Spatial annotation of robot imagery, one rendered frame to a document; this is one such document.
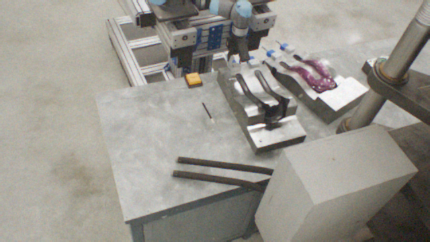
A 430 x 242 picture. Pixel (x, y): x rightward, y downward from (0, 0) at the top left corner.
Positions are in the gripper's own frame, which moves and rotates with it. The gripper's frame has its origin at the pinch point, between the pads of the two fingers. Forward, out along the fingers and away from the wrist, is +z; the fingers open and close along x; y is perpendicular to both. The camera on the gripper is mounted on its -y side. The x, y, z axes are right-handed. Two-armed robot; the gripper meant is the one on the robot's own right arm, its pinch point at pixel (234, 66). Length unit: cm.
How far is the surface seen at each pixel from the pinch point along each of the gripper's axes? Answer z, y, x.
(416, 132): -38, -83, -25
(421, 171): -38, -95, -16
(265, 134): 4.9, -42.2, 1.4
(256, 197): 34, -58, 7
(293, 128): 4.9, -42.8, -13.3
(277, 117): 3.7, -35.1, -8.3
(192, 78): 6.9, 3.8, 21.7
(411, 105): -61, -86, -5
